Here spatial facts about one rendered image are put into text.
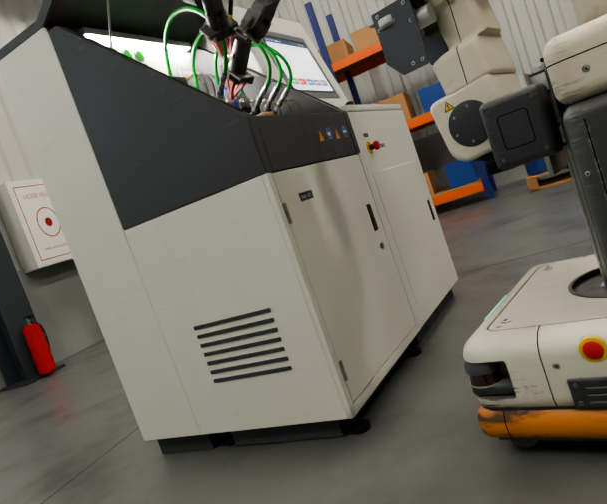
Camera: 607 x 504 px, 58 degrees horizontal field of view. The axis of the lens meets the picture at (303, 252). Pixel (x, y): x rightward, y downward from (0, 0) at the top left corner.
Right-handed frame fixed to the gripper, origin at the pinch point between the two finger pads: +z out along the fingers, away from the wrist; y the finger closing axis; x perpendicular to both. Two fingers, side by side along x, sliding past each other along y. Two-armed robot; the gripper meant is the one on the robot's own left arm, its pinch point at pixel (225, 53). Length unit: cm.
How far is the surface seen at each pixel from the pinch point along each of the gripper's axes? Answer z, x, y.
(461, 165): 397, -167, -340
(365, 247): 56, 52, -10
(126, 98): 0.9, -3.8, 33.0
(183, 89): -4.6, 13.0, 20.8
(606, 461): 23, 144, 5
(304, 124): 18.5, 25.0, -9.3
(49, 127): 14, -29, 55
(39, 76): 2, -37, 49
